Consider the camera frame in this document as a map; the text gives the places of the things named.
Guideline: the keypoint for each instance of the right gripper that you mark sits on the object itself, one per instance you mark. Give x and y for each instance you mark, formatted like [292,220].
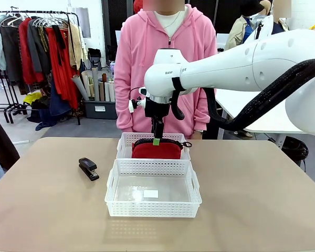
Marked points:
[157,110]

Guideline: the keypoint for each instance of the red zipper pouch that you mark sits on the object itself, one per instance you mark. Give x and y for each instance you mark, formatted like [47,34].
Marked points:
[155,152]

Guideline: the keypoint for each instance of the black stapler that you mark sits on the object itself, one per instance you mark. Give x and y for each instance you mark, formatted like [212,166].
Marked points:
[88,166]

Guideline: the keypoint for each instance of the person's right forearm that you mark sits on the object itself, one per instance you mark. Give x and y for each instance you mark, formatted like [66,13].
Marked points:
[123,113]

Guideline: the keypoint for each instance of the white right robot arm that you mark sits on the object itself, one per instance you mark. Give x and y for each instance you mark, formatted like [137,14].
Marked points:
[225,68]

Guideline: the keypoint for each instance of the person's left forearm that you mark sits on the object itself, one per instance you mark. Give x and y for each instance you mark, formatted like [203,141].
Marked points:
[202,115]

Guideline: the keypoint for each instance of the person's left hand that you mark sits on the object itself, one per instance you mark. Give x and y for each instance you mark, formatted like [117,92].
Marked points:
[197,135]

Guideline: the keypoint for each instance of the white perforated plastic basket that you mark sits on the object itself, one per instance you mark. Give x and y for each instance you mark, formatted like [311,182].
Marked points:
[152,210]
[126,147]

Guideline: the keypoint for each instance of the grey storage bin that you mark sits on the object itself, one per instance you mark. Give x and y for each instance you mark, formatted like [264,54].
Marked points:
[105,114]

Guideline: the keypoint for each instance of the white paper roll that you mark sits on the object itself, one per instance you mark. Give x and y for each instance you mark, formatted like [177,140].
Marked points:
[112,92]
[107,92]

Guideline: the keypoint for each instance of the brown cardboard tube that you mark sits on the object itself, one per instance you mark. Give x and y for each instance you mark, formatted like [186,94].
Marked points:
[102,92]

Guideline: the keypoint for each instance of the tall grey tube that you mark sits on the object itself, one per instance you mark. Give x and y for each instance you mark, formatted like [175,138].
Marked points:
[95,84]

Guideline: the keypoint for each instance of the person in pink hoodie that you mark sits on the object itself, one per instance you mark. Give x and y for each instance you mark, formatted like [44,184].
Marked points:
[147,52]

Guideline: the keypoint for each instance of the white table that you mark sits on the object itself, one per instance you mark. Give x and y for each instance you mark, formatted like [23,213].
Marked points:
[231,105]

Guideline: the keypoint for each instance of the beige paper roll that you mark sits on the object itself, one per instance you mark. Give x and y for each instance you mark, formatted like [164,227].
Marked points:
[86,84]

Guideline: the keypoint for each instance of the grey paper roll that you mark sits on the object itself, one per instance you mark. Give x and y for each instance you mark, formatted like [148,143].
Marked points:
[80,88]

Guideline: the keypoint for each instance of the blue denim cloth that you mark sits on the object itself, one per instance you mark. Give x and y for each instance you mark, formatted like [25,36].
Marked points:
[57,105]

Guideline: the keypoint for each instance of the red long dress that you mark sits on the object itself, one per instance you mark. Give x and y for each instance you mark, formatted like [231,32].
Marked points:
[64,84]

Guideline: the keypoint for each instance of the beige shirt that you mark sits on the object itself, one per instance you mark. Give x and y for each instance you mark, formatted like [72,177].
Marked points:
[76,44]

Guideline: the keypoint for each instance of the red hat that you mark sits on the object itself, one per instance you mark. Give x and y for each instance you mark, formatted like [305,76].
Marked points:
[138,4]

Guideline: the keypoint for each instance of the mannequin in beige coat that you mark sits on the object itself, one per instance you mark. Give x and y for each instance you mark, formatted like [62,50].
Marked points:
[236,31]

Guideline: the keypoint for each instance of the black scarf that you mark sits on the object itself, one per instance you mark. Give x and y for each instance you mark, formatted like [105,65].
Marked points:
[59,44]

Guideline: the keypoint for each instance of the yellow bag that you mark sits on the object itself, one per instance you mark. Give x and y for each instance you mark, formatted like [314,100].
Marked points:
[31,98]

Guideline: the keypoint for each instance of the grey jacket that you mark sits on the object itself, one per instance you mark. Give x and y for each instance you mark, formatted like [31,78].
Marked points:
[38,52]

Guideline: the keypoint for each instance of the black tripod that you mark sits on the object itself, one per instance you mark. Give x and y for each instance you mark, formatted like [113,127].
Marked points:
[259,29]

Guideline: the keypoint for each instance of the red jacket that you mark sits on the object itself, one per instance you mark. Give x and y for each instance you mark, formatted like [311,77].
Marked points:
[26,57]

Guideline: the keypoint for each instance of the dark brown hanging coat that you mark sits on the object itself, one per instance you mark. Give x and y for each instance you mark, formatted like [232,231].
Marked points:
[10,52]

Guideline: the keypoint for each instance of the black clothes rack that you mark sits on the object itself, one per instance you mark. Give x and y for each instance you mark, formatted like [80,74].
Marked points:
[23,12]

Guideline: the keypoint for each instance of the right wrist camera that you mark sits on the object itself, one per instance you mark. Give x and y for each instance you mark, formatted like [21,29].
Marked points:
[131,106]

